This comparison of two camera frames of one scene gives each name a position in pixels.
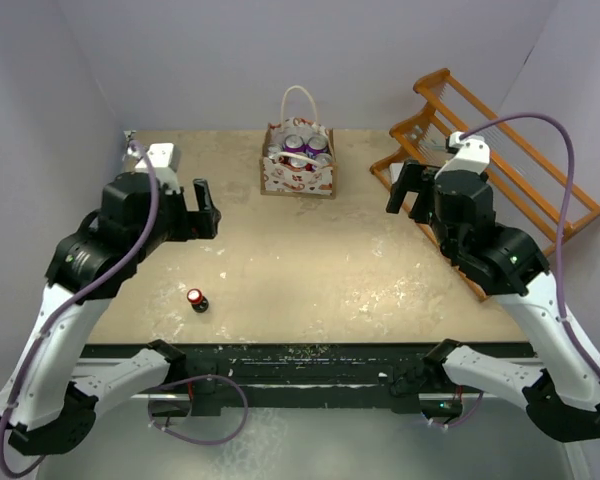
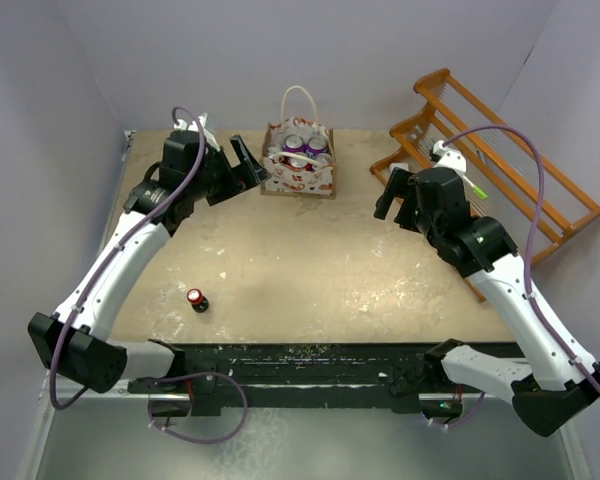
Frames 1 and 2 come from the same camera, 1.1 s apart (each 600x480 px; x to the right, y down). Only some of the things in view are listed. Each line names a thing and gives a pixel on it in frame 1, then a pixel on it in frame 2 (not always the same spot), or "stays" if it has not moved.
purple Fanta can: [294, 143] stays
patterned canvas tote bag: [299, 116] stays
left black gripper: [199, 224] → [232, 177]
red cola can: [273, 149] stays
